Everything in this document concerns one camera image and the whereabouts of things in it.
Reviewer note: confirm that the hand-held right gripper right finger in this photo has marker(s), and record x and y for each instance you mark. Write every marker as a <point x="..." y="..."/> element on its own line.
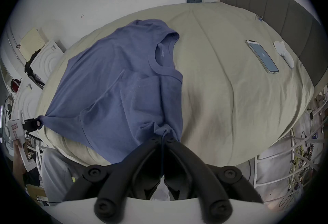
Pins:
<point x="194" y="166"/>

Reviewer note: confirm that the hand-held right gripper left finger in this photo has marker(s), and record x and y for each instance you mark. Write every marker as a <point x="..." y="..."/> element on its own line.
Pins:
<point x="133" y="164"/>

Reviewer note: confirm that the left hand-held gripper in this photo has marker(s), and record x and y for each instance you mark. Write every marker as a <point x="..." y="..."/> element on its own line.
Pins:
<point x="14" y="130"/>

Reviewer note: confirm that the blue t-shirt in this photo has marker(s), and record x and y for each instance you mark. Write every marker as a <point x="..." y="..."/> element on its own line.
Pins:
<point x="115" y="84"/>

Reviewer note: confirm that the person's left hand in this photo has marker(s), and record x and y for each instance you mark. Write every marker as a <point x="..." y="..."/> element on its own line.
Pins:
<point x="18" y="164"/>

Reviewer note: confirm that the white washing machine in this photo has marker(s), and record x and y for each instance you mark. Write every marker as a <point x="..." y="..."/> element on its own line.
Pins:
<point x="25" y="100"/>
<point x="47" y="57"/>

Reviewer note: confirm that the person's legs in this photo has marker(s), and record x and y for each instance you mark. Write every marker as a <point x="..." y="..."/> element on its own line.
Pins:
<point x="57" y="176"/>

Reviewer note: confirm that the white metal rack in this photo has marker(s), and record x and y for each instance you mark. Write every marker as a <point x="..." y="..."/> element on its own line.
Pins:
<point x="289" y="164"/>

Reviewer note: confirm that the smartphone with lit screen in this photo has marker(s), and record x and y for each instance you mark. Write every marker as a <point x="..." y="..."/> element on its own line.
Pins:
<point x="262" y="56"/>

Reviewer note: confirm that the white hand controller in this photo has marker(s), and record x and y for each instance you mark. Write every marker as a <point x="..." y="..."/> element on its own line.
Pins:
<point x="283" y="51"/>

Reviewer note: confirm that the small binder clip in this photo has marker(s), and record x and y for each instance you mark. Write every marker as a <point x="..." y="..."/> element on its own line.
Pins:
<point x="259" y="17"/>

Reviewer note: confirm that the grey padded headboard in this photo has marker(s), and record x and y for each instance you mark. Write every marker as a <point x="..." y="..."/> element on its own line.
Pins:
<point x="281" y="10"/>

